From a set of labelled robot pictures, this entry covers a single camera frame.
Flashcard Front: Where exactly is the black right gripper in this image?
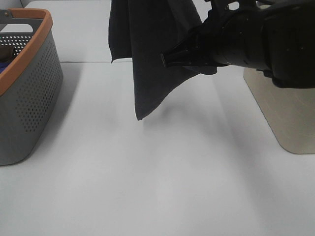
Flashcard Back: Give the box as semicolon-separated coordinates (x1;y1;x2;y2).
160;0;271;70

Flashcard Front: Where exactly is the dark navy towel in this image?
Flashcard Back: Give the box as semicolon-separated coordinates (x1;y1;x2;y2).
108;0;217;120

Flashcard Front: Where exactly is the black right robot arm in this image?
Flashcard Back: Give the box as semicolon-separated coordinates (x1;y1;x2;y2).
161;0;315;89

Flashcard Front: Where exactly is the beige basket grey rim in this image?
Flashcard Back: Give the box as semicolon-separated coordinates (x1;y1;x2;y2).
244;68;315;154

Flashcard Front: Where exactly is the grey perforated basket orange rim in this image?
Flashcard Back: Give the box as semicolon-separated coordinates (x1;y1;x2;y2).
0;8;63;166

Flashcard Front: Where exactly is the brown cloth in basket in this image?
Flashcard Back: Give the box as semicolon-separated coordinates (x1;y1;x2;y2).
0;45;14;62

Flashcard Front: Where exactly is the blue cloth in basket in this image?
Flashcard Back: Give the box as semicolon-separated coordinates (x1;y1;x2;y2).
0;62;10;73

